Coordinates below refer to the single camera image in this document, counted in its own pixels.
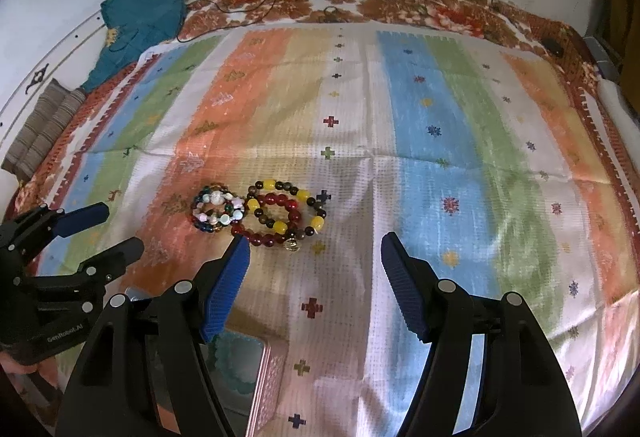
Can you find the brown striped folded cloth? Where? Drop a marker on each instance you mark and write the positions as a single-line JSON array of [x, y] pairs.
[[42, 127]]

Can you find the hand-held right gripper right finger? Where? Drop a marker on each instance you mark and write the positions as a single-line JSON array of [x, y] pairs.
[[402, 282]]

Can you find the pink jewelry box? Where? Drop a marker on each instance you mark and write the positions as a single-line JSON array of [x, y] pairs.
[[270, 377]]

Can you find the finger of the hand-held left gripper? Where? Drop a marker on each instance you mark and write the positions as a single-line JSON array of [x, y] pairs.
[[82, 218], [122, 253]]

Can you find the small black object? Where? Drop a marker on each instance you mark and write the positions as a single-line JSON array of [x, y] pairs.
[[553, 46]]

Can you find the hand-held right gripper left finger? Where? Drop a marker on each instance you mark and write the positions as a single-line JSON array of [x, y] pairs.
[[227, 287]]

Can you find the striped pastel cloth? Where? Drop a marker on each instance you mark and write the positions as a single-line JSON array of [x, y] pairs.
[[350, 142]]

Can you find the teal garment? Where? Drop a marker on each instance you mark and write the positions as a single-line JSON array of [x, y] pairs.
[[140, 22]]

